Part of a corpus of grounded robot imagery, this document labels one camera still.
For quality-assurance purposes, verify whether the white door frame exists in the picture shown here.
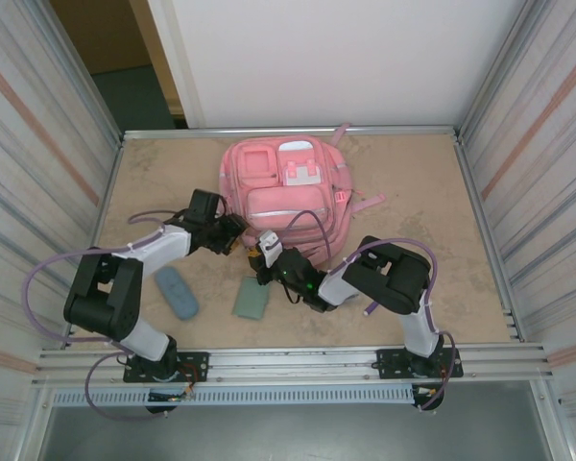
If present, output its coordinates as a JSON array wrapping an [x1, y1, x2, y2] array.
[[146, 0, 205, 129]]

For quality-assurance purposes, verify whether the grey slotted cable duct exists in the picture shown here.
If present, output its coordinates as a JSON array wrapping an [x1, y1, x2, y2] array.
[[50, 386, 417, 408]]

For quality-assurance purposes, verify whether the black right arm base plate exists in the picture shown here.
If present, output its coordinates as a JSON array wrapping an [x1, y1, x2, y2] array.
[[376, 348, 464, 381]]

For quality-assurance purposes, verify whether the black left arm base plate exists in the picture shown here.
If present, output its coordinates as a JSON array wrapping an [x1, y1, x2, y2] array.
[[123, 352, 210, 384]]

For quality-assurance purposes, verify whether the green wallet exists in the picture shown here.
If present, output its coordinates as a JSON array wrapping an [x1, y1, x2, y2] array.
[[232, 277, 272, 321]]

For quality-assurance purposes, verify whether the pink school backpack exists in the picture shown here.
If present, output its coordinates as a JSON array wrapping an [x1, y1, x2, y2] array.
[[219, 122, 386, 270]]

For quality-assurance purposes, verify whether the blue-grey glasses case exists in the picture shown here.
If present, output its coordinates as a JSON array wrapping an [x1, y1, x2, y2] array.
[[154, 267, 201, 321]]

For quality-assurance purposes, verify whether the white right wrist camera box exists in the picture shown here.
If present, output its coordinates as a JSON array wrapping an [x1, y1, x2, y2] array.
[[256, 230, 285, 269]]

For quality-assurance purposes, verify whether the wide aluminium mounting rail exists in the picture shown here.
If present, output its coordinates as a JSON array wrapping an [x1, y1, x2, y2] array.
[[31, 343, 556, 388]]

